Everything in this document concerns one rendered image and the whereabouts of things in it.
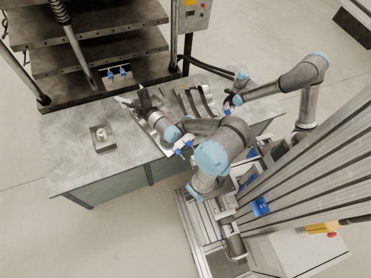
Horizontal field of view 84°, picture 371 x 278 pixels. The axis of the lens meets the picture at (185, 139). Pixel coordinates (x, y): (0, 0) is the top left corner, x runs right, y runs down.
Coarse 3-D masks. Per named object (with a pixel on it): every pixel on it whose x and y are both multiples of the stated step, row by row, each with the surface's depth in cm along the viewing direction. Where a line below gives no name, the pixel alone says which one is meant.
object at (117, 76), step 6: (126, 60) 181; (102, 66) 176; (108, 66) 176; (114, 66) 177; (120, 66) 179; (126, 66) 182; (102, 72) 177; (108, 72) 180; (114, 72) 182; (126, 72) 188; (102, 78) 182; (108, 78) 185; (114, 78) 188; (120, 78) 191; (126, 78) 193
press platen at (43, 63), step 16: (128, 32) 187; (144, 32) 189; (160, 32) 190; (48, 48) 170; (64, 48) 171; (96, 48) 174; (112, 48) 176; (128, 48) 177; (144, 48) 178; (160, 48) 182; (32, 64) 161; (48, 64) 162; (64, 64) 163; (96, 64) 169
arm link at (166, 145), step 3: (180, 135) 104; (180, 138) 106; (162, 141) 99; (174, 141) 103; (162, 144) 101; (165, 144) 100; (168, 144) 100; (171, 144) 102; (174, 144) 107; (162, 147) 105; (165, 147) 103; (168, 147) 103; (171, 147) 104; (168, 150) 107
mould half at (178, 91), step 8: (176, 88) 183; (184, 88) 184; (208, 88) 176; (176, 96) 182; (184, 96) 170; (192, 96) 172; (208, 96) 175; (184, 104) 170; (200, 104) 173; (208, 104) 174; (184, 112) 174; (192, 112) 169; (200, 112) 170; (216, 112) 170
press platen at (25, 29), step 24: (72, 0) 162; (96, 0) 164; (120, 0) 167; (144, 0) 169; (24, 24) 145; (48, 24) 146; (72, 24) 148; (96, 24) 150; (120, 24) 152; (144, 24) 159; (24, 48) 138
